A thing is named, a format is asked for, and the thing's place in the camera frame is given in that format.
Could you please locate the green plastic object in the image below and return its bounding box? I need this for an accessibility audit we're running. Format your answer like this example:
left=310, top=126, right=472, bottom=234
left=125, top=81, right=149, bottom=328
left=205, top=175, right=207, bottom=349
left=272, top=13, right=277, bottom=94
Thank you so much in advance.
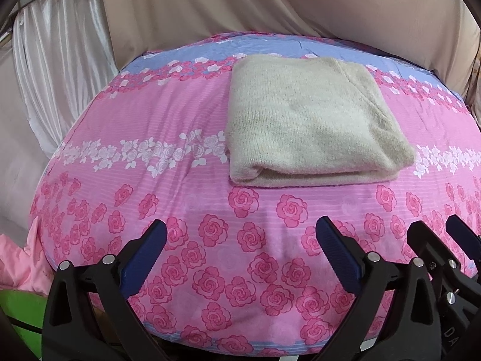
left=0, top=289, right=53, bottom=347

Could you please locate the beige curtain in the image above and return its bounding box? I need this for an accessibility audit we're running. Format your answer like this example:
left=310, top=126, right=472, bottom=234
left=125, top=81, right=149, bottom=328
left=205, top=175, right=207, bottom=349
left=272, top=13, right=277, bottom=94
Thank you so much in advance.
left=96, top=0, right=481, bottom=100

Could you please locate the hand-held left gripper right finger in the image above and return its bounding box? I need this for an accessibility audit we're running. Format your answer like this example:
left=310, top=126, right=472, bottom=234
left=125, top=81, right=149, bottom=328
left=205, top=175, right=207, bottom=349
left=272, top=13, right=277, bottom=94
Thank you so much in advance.
left=316, top=217, right=443, bottom=361

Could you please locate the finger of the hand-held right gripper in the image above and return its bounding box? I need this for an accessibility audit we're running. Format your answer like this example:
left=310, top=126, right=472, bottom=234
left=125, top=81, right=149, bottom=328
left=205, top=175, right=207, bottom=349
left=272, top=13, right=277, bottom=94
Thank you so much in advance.
left=446, top=215, right=481, bottom=266
left=407, top=222, right=458, bottom=271

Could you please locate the cream knit sweater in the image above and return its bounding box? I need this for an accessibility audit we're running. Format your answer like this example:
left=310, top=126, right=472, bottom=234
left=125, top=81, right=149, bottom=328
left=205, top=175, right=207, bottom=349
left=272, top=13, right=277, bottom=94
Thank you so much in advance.
left=226, top=54, right=416, bottom=188

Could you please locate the pink floral bed sheet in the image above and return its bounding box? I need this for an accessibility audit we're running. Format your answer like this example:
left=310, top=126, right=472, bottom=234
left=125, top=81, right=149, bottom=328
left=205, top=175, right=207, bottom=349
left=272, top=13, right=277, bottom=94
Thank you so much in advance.
left=29, top=32, right=481, bottom=358

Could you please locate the white satin curtain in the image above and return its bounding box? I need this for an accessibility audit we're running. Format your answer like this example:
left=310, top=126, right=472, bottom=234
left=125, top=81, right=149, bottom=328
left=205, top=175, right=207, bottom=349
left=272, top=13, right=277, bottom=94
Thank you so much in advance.
left=9, top=0, right=121, bottom=152

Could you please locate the pink cloth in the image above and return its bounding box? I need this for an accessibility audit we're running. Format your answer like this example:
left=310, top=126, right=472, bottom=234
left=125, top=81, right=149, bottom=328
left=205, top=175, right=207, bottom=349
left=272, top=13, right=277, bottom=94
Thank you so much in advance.
left=0, top=218, right=54, bottom=295

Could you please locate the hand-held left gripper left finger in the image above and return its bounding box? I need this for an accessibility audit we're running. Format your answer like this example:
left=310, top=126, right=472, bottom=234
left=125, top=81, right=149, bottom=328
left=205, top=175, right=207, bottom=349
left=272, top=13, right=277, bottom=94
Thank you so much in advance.
left=42, top=220, right=168, bottom=361

